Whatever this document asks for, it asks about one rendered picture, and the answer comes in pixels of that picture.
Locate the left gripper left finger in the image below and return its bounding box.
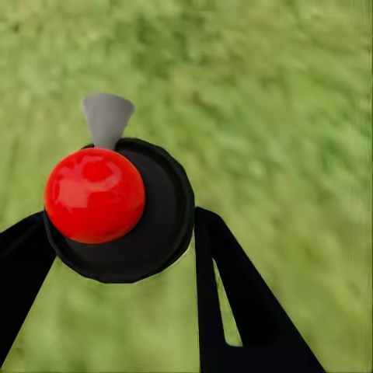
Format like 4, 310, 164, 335
0, 211, 58, 367

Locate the pesticide atomizer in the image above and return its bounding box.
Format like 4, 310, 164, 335
44, 92, 196, 284

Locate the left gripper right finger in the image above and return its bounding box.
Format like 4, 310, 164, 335
193, 207, 323, 373

